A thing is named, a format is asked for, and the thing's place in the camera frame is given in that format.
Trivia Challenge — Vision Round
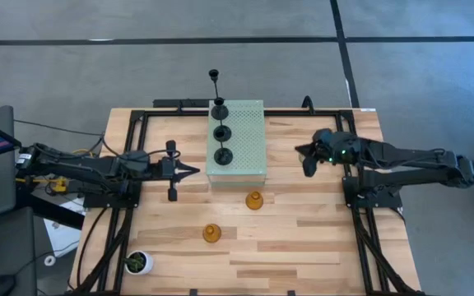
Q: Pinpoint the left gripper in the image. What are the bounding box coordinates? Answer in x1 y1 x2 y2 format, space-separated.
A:
156 140 201 202

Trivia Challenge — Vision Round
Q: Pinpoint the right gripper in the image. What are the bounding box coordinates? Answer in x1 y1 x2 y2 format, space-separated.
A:
295 127 362 178

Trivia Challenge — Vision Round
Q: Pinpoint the black metal candlestick holder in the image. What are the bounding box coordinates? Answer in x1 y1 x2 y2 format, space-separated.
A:
207 68 230 122
213 96 233 143
213 126 234 166

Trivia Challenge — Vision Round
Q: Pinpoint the amber glass candle holder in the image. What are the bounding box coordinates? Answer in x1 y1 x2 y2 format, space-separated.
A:
202 223 223 244
244 190 264 211

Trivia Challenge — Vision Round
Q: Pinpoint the green perforated metal shelf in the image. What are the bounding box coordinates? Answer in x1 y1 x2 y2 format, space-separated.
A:
205 99 268 188

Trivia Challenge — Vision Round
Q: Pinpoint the white pot with green plant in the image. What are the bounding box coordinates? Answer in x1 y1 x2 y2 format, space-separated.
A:
123 249 155 275

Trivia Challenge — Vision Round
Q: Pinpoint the black floor strut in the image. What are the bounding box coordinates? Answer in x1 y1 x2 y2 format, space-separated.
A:
14 191 86 230

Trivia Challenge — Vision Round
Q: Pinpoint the white paper sheet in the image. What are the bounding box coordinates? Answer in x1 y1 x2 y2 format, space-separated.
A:
42 196 88 258

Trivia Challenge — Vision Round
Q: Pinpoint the black aluminium table frame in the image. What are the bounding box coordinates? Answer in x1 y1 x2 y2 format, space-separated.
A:
67 107 427 296

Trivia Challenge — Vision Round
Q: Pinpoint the yellow cable bundle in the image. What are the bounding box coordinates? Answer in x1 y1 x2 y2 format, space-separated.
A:
16 148 96 194

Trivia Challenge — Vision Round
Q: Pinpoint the thin black floor cable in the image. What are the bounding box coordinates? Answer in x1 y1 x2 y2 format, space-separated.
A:
13 118 106 139

